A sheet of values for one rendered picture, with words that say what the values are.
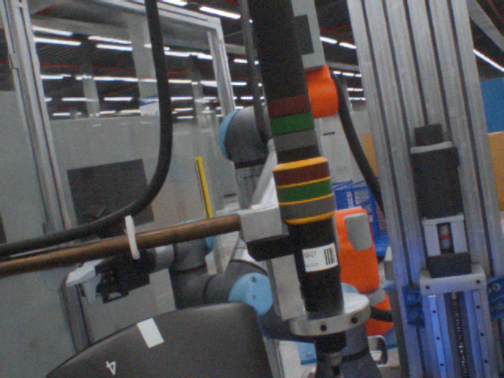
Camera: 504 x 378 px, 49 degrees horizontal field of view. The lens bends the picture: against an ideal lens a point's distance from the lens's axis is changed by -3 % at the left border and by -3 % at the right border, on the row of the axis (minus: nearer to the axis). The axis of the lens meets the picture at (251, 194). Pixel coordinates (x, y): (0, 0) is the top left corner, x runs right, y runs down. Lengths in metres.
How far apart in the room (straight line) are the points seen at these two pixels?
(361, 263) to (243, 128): 3.24
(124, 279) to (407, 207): 0.66
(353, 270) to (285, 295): 3.94
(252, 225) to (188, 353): 0.20
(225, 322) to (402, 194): 0.78
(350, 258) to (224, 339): 3.79
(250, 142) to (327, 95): 3.25
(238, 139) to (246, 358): 0.73
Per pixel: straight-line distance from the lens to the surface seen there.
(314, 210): 0.42
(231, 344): 0.58
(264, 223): 0.42
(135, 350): 0.58
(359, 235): 4.30
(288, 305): 0.43
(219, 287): 1.00
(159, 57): 0.43
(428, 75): 1.30
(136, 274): 1.01
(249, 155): 1.22
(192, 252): 1.06
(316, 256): 0.43
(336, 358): 0.46
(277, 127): 0.43
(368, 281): 4.41
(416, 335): 1.39
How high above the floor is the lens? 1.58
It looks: 4 degrees down
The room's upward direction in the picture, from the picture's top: 11 degrees counter-clockwise
